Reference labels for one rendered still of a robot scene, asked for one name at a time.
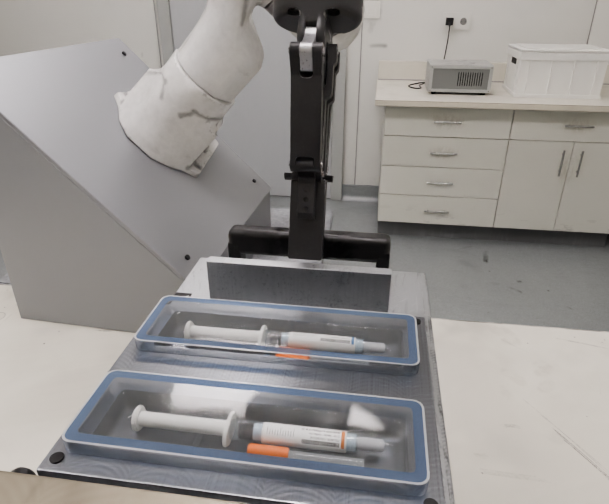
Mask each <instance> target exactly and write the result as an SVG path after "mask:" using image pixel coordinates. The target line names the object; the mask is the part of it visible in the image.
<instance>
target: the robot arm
mask: <svg viewBox="0 0 609 504"><path fill-rule="evenodd" d="M255 6H260V7H262V8H264V9H265V10H266V11H267V12H268V13H269V14H271V15H272V16H273V17H274V20H275V22H276V23H277V24H278V25H279V26H280V27H282V28H284V29H286V30H288V31H289V32H290V33H291V34H292V35H294V36H295V37H296V38H297V42H290V46H289V47H288V53H289V60H290V73H291V93H290V161H289V167H290V171H291V172H292V173H286V172H284V179H285V180H291V196H290V218H289V240H288V258H289V259H303V260H318V261H320V260H321V259H322V258H323V252H324V233H325V215H326V196H327V182H330V183H333V178H334V176H330V175H327V173H328V171H329V166H328V155H329V142H330V128H331V115H332V104H333V103H334V102H335V91H336V76H337V74H338V73H339V69H340V52H339V51H341V50H343V49H345V48H347V47H349V45H350V44H351V43H352V42H353V41H354V40H355V38H356V37H357V36H358V34H359V31H360V29H361V26H362V23H363V17H364V12H365V6H364V1H363V0H207V3H206V7H205V10H204V12H203V14H202V15H201V17H200V19H199V21H198V23H197V24H196V26H195V27H194V29H193V30H192V31H191V33H190V34H189V36H188V37H187V38H186V40H185V41H184V43H183V44H182V46H181V47H180V48H179V49H176V50H175V51H174V53H173V54H172V56H171V57H170V58H169V60H168V61H167V63H166V64H165V65H164V66H163V67H162V68H161V69H149V70H148V71H147V72H146V73H145V74H144V75H143V77H142V78H141V79H140V80H139V81H138V82H137V84H136V85H135V86H134V87H133V88H132V90H131V91H128V92H118V93H116V94H115V95H114V97H115V100H116V102H117V105H118V108H119V121H120V123H121V125H122V127H123V129H124V131H125V133H126V135H127V137H128V138H129V139H130V140H131V141H133V142H134V143H135V144H136V145H137V146H138V147H139V148H140V149H141V150H142V151H143V152H144V153H145V154H146V155H147V156H148V157H150V158H152V159H154V160H156V161H158V162H160V163H162V164H164V165H166V166H168V167H170V168H174V169H177V170H180V171H183V172H185V173H187V174H189V175H191V176H193V177H195V178H196V177H197V176H198V175H199V174H200V172H201V171H202V169H203V168H204V166H205V165H206V163H207V162H208V160H209V159H210V157H211V156H212V154H213V153H214V151H215V150H216V148H217V146H218V144H219V143H218V142H217V140H216V139H215V138H216V137H217V135H216V133H217V131H218V130H219V129H220V127H221V126H222V124H223V123H224V116H225V114H226V113H227V112H228V111H229V109H230V108H231V107H232V106H233V105H234V103H235V97H236V96H237V95H238V94H239V93H240V92H241V91H242V89H243V88H244V87H245V86H246V85H247V84H248V83H249V82H250V81H251V79H252V78H253V77H254V76H255V75H256V74H257V73H258V72H259V70H260V69H261V68H262V63H263V59H264V50H263V46H262V43H261V41H260V38H259V35H258V33H257V30H256V27H255V24H254V22H253V19H252V14H253V10H254V8H255Z"/></svg>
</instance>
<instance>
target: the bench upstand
mask: <svg viewBox="0 0 609 504"><path fill-rule="evenodd" d="M490 63H491V64H492V65H494V71H493V77H492V82H504V79H505V73H506V67H507V62H490ZM426 67H427V61H393V60H379V69H378V80H412V81H425V77H426ZM602 85H609V64H608V65H607V69H606V73H605V77H604V80H603V84H602Z"/></svg>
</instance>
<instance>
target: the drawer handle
mask: <svg viewBox="0 0 609 504"><path fill-rule="evenodd" d="M228 237H229V242H228V253H229V258H243V259H246V254H254V255H269V256H284V257H288V240H289V228H287V227H270V226H254V225H234V226H233V227H231V229H230V230H229V234H228ZM390 249H391V239H390V236H389V235H388V234H385V233H369V232H352V231H336V230H325V233H324V252H323V258H322V259H328V260H342V261H357V262H372V263H376V267H375V268H387V269H389V263H390Z"/></svg>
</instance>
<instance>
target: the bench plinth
mask: <svg viewBox="0 0 609 504"><path fill-rule="evenodd" d="M377 233H385V234H394V235H411V236H428V237H445V238H462V239H479V240H496V241H513V242H530V243H547V244H564V245H581V246H598V247H604V246H605V242H606V239H607V235H608V234H604V233H587V232H569V231H551V230H533V229H515V228H497V227H479V226H461V225H443V224H426V223H408V222H390V221H378V228H377Z"/></svg>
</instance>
